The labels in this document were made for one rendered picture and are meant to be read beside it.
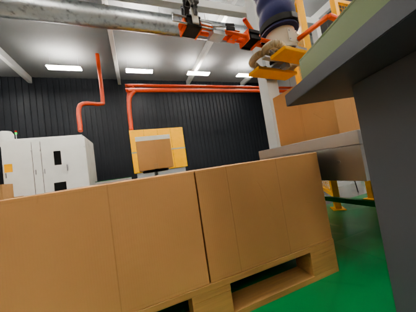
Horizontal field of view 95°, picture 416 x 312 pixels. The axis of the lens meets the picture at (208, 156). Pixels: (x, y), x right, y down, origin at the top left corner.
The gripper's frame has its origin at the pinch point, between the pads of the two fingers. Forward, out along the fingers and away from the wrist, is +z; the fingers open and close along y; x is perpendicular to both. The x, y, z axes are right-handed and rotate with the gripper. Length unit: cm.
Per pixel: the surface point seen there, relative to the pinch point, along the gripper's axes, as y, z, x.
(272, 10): -4, -17, -50
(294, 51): -13, 13, -50
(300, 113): -3, 43, -61
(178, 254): -10, 93, 23
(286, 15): -9, -10, -55
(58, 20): 482, -355, 123
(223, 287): -12, 109, 9
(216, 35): -1.2, 3.5, -11.9
